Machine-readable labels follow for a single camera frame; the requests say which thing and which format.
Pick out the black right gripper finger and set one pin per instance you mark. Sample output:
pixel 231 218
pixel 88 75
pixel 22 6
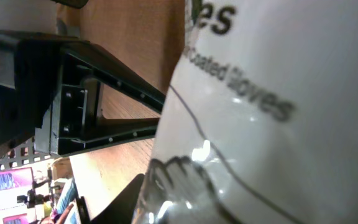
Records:
pixel 121 209

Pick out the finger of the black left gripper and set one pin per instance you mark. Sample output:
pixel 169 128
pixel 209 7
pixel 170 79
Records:
pixel 111 132
pixel 83 60

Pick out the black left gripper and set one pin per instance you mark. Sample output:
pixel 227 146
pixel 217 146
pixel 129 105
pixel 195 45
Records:
pixel 29 66

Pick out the green 3M gloves package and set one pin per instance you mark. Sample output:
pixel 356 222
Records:
pixel 260 123

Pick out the dark grey mesh basket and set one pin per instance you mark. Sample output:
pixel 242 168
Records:
pixel 22 155

